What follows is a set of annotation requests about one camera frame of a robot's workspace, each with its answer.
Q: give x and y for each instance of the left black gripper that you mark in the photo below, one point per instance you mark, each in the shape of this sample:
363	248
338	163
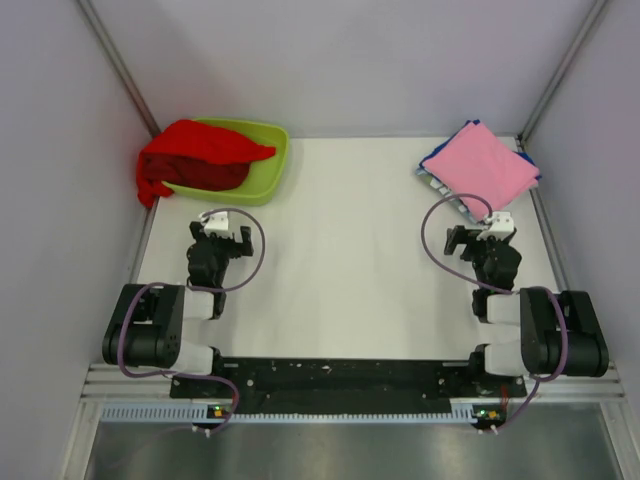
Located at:
237	249

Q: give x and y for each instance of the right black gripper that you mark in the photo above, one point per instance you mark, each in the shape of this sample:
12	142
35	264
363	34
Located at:
460	236

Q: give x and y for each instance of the bright red t-shirt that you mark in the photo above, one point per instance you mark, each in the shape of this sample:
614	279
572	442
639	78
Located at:
189	138

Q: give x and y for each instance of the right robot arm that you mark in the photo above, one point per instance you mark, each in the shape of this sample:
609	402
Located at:
554	331

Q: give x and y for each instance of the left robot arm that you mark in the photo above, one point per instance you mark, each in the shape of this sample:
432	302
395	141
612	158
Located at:
151	329

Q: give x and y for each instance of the dark red t-shirt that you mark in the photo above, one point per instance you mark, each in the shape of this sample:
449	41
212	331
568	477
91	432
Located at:
156	171

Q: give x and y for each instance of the green plastic basin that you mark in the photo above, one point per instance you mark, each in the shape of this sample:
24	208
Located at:
264	176

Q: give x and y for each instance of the pink folded t-shirt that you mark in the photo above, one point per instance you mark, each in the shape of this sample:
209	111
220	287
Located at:
477	162

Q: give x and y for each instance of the patterned folded t-shirt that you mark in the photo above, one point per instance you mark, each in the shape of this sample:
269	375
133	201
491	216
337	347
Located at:
461	204

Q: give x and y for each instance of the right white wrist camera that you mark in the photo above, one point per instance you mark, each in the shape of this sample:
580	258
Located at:
497	225

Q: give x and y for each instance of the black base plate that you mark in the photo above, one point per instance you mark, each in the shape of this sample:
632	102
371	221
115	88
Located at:
348	386

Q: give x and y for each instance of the aluminium frame rail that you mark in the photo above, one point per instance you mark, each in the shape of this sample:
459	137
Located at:
106	382

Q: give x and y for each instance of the grey slotted cable duct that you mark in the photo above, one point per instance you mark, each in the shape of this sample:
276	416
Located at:
199	413

